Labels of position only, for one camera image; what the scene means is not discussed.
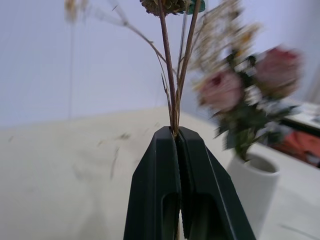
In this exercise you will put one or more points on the white ceramic vase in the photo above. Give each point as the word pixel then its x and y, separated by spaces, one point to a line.
pixel 252 192

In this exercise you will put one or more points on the pink rose bouquet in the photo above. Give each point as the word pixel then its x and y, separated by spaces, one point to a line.
pixel 240 100

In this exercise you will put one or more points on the black-edged side table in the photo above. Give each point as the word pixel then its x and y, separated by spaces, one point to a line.
pixel 303 118

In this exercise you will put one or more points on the orange red object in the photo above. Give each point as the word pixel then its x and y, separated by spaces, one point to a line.
pixel 303 146

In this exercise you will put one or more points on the dried brown flower bouquet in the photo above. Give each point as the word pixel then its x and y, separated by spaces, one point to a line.
pixel 168 62

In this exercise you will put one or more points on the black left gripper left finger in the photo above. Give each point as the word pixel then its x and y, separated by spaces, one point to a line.
pixel 152 180

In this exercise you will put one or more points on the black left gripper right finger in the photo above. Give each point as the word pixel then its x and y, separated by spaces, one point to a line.
pixel 202 185

